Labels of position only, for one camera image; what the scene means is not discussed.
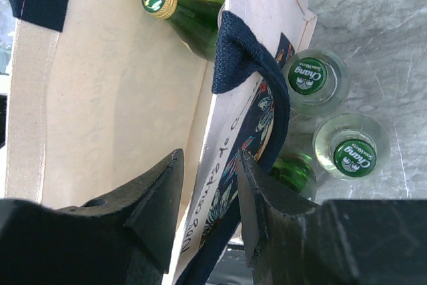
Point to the clear Chang soda bottle near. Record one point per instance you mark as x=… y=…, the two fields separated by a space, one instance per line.
x=351 y=146

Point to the green gold-capped glass bottle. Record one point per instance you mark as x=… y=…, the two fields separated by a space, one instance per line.
x=195 y=22

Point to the green beer bottle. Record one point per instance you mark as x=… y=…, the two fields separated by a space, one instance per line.
x=295 y=172

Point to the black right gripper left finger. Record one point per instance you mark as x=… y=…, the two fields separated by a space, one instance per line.
x=127 y=229

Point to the clear chang soda bottle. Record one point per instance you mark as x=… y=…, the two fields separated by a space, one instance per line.
x=318 y=82
x=351 y=146

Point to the beige canvas tote bag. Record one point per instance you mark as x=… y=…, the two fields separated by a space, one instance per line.
x=100 y=91

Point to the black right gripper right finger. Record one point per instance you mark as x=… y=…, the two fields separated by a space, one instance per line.
x=259 y=192

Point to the clear Chang soda bottle far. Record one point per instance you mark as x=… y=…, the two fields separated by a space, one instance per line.
x=318 y=82

